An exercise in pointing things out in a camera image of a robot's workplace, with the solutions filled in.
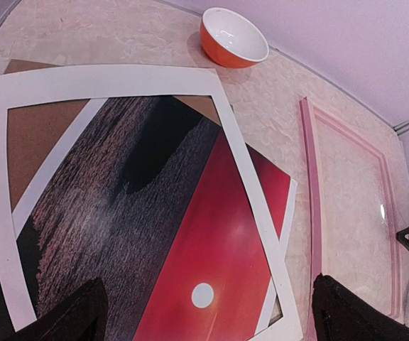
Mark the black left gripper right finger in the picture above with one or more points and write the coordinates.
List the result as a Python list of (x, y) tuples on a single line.
[(341, 315)]

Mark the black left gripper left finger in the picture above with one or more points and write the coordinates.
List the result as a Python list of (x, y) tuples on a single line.
[(81, 316)]

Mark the red dark sunset photo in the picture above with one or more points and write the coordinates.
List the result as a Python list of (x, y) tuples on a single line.
[(144, 193)]

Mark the white mat board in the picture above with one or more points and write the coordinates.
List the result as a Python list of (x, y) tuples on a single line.
[(58, 84)]

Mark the orange white bowl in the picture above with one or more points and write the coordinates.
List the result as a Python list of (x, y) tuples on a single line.
[(230, 40)]

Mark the pink wooden picture frame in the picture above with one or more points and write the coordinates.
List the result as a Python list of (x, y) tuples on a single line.
[(344, 165)]

